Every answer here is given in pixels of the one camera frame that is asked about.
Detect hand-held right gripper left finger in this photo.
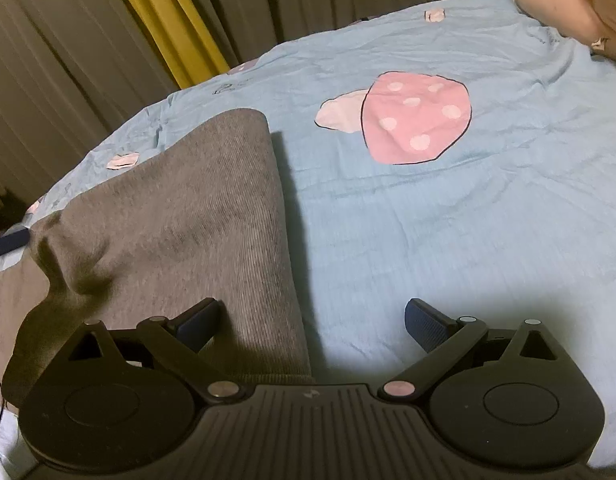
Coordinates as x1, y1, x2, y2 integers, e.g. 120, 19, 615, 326
60, 298, 247, 401

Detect pink plush toy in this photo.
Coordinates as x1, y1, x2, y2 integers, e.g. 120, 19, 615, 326
507, 0, 616, 64

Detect yellow curtain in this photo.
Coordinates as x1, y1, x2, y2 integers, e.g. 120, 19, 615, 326
102, 0, 232, 92

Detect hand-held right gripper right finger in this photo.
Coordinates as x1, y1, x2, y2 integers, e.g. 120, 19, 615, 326
379, 298, 565, 401

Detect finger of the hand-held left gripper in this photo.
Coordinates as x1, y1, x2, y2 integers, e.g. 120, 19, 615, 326
0, 226, 32, 264

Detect blue mushroom print bed sheet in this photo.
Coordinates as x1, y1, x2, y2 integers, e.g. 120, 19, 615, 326
0, 0, 616, 467

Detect grey pants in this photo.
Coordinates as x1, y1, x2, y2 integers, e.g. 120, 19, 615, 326
0, 108, 317, 407

